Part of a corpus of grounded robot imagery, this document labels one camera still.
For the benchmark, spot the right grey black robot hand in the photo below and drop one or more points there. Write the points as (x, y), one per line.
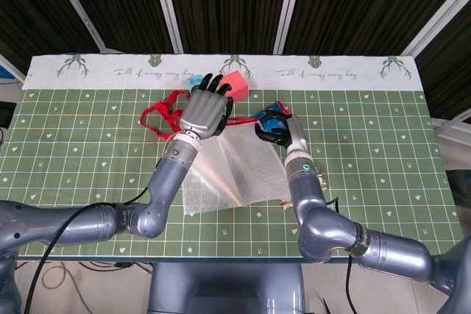
(297, 134)

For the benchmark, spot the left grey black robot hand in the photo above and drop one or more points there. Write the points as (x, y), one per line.
(204, 111)

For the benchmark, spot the clear zipper pouch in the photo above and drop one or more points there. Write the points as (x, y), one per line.
(239, 170)

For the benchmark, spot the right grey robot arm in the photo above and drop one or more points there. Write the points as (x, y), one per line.
(390, 251)

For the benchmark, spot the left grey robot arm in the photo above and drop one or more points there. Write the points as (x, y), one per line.
(92, 222)

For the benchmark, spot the blue snack bag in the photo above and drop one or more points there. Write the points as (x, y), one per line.
(274, 128)

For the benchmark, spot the green grid tablecloth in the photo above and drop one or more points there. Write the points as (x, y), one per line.
(368, 145)

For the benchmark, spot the blue cookie box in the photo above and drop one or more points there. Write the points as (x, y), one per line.
(193, 80)

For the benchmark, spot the red foam cube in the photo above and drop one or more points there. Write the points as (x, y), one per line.
(239, 84)

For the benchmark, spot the gold foil snack packet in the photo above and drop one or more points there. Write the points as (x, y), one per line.
(323, 181)

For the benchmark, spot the dark grey chair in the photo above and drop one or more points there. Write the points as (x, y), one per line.
(456, 159)

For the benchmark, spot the grey robot torso base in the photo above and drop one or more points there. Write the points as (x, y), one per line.
(224, 288)

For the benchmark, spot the black box device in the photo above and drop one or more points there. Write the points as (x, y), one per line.
(6, 113)

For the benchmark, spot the white partition post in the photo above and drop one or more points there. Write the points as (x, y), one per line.
(438, 20)
(289, 5)
(167, 9)
(77, 9)

